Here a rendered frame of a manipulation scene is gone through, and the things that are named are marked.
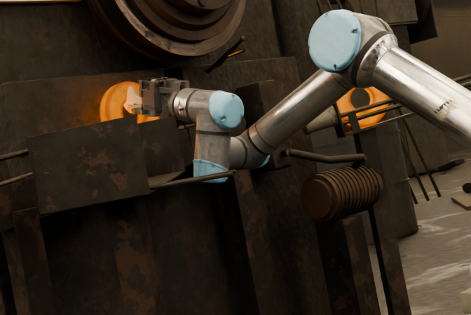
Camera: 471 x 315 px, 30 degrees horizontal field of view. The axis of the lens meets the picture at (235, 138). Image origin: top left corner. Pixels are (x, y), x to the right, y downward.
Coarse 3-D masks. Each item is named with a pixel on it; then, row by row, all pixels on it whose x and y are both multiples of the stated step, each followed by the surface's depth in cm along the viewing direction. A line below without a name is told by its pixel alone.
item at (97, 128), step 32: (96, 128) 152; (128, 128) 150; (160, 128) 176; (32, 160) 154; (64, 160) 153; (96, 160) 152; (128, 160) 150; (160, 160) 176; (64, 192) 153; (96, 192) 152; (128, 192) 151; (128, 224) 164; (128, 256) 164; (128, 288) 164; (160, 288) 168
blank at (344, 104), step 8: (368, 88) 238; (344, 96) 236; (376, 96) 238; (384, 96) 238; (344, 104) 236; (360, 112) 237; (368, 112) 237; (360, 120) 237; (368, 120) 237; (376, 120) 237
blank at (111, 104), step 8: (112, 88) 204; (120, 88) 205; (136, 88) 208; (104, 96) 204; (112, 96) 203; (120, 96) 204; (104, 104) 202; (112, 104) 202; (120, 104) 204; (104, 112) 202; (112, 112) 202; (120, 112) 203; (104, 120) 202; (144, 120) 208; (152, 120) 210
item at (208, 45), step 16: (112, 0) 204; (240, 0) 232; (112, 16) 209; (128, 16) 206; (240, 16) 231; (128, 32) 211; (144, 32) 208; (224, 32) 226; (144, 48) 215; (160, 48) 211; (176, 48) 214; (192, 48) 218; (208, 48) 222
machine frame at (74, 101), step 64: (256, 0) 258; (0, 64) 198; (64, 64) 210; (128, 64) 223; (192, 64) 238; (256, 64) 247; (0, 128) 196; (64, 128) 201; (192, 192) 224; (256, 192) 239; (0, 256) 200; (64, 256) 196; (192, 256) 221; (320, 256) 253
